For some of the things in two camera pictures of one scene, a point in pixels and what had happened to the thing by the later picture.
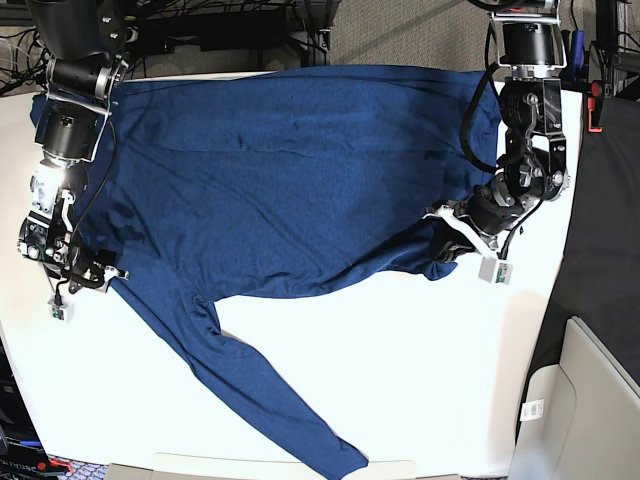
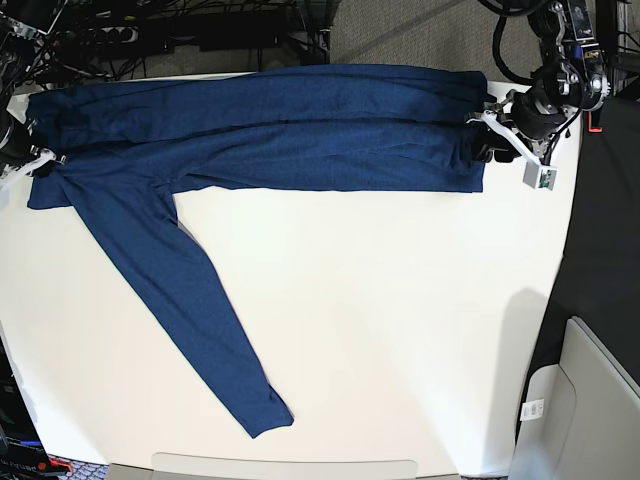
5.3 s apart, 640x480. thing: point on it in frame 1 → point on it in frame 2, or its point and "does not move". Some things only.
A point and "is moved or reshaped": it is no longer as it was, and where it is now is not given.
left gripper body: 84,271 → 42,155
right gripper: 489,213 → 533,121
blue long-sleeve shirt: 217,185 is moved or reshaped
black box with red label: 24,454 does not move
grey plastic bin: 579,418 does not move
